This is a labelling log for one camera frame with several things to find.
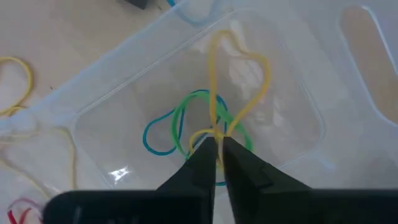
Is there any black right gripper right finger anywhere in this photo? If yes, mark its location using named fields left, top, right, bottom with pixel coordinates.
left=223, top=136, right=398, bottom=224

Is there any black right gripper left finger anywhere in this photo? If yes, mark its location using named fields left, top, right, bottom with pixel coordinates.
left=42, top=136, right=218, bottom=224

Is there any green rubber band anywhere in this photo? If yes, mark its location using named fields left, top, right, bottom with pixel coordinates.
left=170, top=91, right=254, bottom=161

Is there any blue rubber band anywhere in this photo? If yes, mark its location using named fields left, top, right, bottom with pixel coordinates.
left=142, top=89, right=229, bottom=187
left=166, top=0, right=220, bottom=26

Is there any yellow rubber band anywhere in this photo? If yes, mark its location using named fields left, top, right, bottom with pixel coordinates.
left=0, top=126, right=78, bottom=200
left=0, top=56, right=34, bottom=118
left=188, top=29, right=272, bottom=170

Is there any clear plastic bin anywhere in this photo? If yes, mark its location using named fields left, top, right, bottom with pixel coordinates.
left=0, top=0, right=398, bottom=224

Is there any red rubber band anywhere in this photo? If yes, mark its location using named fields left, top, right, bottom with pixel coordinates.
left=6, top=197, right=44, bottom=224

